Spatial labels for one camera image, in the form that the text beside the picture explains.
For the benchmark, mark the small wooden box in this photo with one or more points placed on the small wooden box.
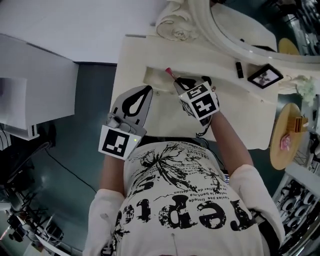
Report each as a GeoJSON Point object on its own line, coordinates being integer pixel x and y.
{"type": "Point", "coordinates": [297, 124]}

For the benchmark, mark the red lipstick tube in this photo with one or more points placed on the red lipstick tube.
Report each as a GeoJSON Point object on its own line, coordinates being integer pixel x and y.
{"type": "Point", "coordinates": [169, 71]}

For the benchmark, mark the black picture frame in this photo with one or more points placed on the black picture frame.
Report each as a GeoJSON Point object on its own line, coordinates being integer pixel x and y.
{"type": "Point", "coordinates": [265, 76]}

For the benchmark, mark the person's right forearm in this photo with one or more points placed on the person's right forearm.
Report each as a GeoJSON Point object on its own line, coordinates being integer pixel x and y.
{"type": "Point", "coordinates": [230, 145]}

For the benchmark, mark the person's left forearm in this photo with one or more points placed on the person's left forearm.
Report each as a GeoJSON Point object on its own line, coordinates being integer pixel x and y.
{"type": "Point", "coordinates": [111, 175]}

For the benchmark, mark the black equipment clutter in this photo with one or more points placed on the black equipment clutter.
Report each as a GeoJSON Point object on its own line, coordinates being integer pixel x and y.
{"type": "Point", "coordinates": [20, 212]}

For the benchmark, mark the cream vanity table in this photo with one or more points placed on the cream vanity table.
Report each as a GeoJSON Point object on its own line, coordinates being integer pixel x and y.
{"type": "Point", "coordinates": [162, 117]}

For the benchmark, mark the small black lipstick tube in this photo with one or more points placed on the small black lipstick tube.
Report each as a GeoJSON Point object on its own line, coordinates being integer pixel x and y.
{"type": "Point", "coordinates": [239, 70]}

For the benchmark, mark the round wooden side table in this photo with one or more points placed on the round wooden side table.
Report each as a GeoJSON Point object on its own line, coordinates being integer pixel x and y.
{"type": "Point", "coordinates": [282, 155]}

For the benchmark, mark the rack of white headsets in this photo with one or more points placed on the rack of white headsets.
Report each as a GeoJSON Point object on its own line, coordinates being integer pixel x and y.
{"type": "Point", "coordinates": [297, 205]}

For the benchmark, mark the oval mirror white carved frame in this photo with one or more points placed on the oval mirror white carved frame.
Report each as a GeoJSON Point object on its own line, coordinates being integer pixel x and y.
{"type": "Point", "coordinates": [200, 27]}

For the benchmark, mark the white shelf unit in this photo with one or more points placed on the white shelf unit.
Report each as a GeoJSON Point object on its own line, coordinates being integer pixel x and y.
{"type": "Point", "coordinates": [37, 82]}

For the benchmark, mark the pink packet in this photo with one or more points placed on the pink packet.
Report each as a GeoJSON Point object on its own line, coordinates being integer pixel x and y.
{"type": "Point", "coordinates": [285, 142]}

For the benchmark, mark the person's white printed shirt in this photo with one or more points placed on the person's white printed shirt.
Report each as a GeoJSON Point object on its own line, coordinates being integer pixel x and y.
{"type": "Point", "coordinates": [175, 212]}

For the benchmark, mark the white flowers in vase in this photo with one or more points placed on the white flowers in vase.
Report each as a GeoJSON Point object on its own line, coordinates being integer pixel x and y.
{"type": "Point", "coordinates": [302, 86]}

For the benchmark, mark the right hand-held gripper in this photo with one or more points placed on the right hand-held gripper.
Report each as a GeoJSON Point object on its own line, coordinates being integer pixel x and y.
{"type": "Point", "coordinates": [202, 105]}

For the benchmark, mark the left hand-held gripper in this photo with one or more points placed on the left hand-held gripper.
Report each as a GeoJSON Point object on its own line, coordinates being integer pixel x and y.
{"type": "Point", "coordinates": [113, 142]}

